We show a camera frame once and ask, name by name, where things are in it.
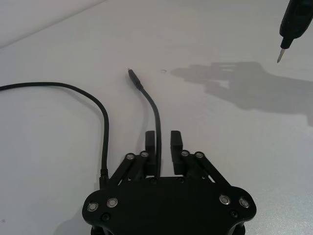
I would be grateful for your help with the white table cloth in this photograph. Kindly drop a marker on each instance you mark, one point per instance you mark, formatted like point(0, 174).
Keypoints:
point(156, 98)

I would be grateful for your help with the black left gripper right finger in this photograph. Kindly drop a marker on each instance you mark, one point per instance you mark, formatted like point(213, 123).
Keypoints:
point(176, 147)

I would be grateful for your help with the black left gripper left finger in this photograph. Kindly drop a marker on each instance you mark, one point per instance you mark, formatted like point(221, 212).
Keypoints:
point(150, 147)

